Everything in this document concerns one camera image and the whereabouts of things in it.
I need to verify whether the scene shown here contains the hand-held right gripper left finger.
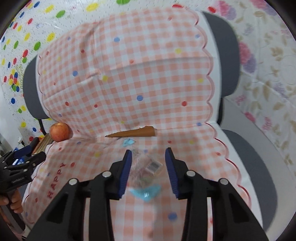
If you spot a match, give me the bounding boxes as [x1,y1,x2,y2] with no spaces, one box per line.
[26,149,133,241]

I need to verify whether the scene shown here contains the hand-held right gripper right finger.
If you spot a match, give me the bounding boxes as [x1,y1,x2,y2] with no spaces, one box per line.
[165,147,270,241]

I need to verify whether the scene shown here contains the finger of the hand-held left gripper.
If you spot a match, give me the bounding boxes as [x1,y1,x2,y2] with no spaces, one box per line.
[17,152,47,171]
[14,137,40,158]

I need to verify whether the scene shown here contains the clear wrapper with blue edge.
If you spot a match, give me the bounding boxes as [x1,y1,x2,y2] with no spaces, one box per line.
[126,149,166,202]

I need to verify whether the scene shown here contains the person's left hand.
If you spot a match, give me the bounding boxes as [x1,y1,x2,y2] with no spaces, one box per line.
[0,190,23,214]

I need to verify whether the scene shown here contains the wooden slat tray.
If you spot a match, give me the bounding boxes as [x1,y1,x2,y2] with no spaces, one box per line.
[32,133,53,153]

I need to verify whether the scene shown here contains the red apple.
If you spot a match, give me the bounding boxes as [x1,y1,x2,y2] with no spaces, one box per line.
[49,122,71,142]

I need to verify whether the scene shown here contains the brown ice cream cone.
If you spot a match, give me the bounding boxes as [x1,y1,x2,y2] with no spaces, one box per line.
[105,125,157,139]

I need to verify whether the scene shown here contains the grey mesh office chair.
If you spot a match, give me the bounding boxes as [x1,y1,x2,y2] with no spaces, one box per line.
[22,10,278,231]

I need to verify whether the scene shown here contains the pink checked cloth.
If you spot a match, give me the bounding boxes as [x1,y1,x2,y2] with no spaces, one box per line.
[22,7,251,241]

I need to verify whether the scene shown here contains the polka dot plastic sheet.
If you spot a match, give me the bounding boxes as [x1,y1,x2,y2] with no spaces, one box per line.
[0,0,208,144]

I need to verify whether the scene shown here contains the floral printed sheet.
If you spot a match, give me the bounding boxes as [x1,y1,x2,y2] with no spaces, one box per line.
[208,0,296,167]

